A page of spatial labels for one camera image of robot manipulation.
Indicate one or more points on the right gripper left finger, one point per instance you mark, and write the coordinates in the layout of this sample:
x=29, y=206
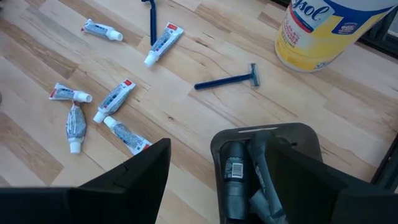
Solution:
x=93, y=205

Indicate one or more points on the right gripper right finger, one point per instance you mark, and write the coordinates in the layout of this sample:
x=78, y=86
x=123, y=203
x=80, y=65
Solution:
x=326, y=202

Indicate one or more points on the white travel toothpaste tube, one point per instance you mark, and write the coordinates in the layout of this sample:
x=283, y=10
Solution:
x=163, y=43
x=127, y=135
x=66, y=93
x=99, y=29
x=75, y=124
x=115, y=99

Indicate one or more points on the blue disposable razor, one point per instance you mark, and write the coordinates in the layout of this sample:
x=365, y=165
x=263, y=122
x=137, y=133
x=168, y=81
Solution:
x=224, y=81
x=153, y=25

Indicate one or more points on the dark grey plastic bin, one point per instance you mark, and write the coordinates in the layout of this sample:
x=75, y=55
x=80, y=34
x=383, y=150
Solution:
x=298, y=133

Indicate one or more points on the yellow Lysol wipes canister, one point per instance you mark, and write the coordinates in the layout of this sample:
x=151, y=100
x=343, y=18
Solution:
x=323, y=37

